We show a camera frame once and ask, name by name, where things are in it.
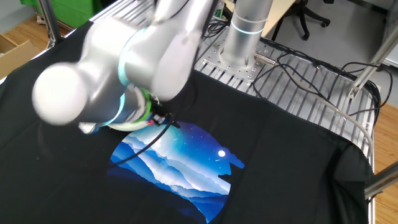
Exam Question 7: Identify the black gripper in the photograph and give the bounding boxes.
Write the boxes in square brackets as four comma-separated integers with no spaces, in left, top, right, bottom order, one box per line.
[148,101,174,126]

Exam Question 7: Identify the pale green plate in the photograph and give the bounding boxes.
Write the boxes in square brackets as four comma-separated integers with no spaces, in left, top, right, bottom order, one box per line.
[107,119,153,133]

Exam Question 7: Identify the black t-shirt with blue print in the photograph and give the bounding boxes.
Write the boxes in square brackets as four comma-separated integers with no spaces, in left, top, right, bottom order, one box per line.
[0,21,376,224]

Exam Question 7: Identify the green cloth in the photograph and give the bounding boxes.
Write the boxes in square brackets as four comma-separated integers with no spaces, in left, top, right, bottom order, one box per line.
[21,0,103,28]

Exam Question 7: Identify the beige desk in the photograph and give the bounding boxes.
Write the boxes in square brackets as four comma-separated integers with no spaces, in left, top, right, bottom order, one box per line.
[223,0,296,38]

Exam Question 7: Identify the brown cardboard box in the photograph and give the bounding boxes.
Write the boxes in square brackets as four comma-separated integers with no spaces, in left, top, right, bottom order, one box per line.
[0,33,41,80]

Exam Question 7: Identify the black cable bundle on arm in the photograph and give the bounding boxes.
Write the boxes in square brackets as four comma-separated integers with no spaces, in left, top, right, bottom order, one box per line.
[108,119,182,167]

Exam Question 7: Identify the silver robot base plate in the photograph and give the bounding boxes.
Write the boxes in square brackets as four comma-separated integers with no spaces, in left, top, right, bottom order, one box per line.
[194,26,277,84]

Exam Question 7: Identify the aluminium frame post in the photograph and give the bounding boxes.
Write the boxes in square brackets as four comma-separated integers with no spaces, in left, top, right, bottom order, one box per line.
[363,161,398,200]
[39,0,65,49]
[346,26,398,100]

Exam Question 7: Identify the grey hose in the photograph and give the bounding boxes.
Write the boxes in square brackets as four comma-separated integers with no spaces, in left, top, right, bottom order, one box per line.
[292,76,374,158]

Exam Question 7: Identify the black cables on table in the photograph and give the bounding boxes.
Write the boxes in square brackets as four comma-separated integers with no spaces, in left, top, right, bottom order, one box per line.
[201,18,394,125]

